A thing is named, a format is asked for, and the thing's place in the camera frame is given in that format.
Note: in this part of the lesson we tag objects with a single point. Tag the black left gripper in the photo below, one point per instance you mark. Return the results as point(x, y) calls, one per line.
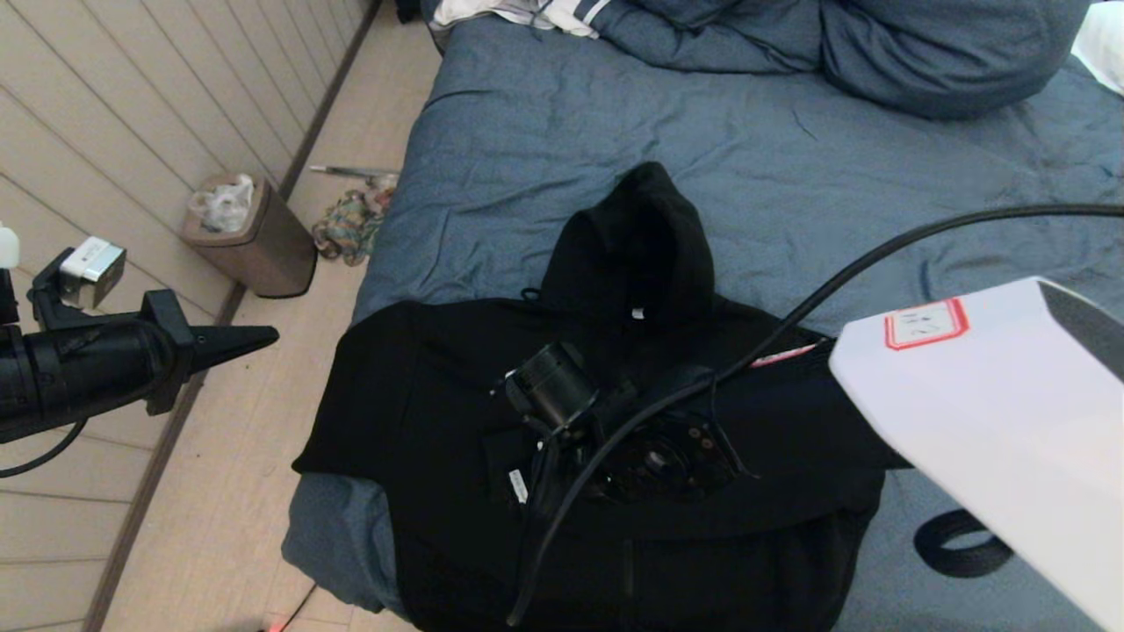
point(88, 373)

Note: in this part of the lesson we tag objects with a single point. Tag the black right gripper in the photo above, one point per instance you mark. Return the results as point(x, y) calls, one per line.
point(571, 474)

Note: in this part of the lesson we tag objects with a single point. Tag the black hoodie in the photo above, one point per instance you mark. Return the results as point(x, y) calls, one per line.
point(421, 395)

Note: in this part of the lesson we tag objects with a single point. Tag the brown trash bin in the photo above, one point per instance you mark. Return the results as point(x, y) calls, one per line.
point(272, 254)

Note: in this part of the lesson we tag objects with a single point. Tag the clear plastic bin bag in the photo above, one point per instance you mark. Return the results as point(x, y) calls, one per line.
point(224, 209)

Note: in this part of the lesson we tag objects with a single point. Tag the multicoloured cloth bundle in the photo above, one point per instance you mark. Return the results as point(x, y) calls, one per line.
point(351, 230)

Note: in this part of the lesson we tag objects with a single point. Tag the thin grey rod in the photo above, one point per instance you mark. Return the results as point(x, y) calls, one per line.
point(351, 170)

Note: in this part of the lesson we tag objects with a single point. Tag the small dark object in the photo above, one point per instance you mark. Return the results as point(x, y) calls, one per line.
point(408, 10)

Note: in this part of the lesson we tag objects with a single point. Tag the blue bed cover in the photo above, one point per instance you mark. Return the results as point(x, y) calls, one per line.
point(790, 158)

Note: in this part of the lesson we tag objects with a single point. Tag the white striped garment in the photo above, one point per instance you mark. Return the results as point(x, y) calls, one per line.
point(562, 16)

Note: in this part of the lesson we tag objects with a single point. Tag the bunched blue duvet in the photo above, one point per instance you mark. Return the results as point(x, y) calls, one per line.
point(922, 53)

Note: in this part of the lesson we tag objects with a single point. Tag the white pillow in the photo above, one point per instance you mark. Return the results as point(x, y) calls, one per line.
point(1106, 44)

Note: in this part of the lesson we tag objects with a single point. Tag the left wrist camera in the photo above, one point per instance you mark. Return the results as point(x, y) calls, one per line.
point(92, 259)

